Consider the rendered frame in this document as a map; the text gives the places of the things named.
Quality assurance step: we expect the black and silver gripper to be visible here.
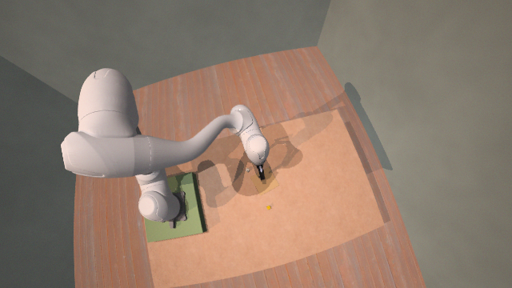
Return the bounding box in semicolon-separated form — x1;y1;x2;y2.
256;164;265;180

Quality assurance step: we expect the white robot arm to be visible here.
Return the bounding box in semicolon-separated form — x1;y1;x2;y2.
61;68;270;229

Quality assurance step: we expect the tan square mat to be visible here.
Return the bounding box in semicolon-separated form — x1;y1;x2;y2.
250;167;279;196

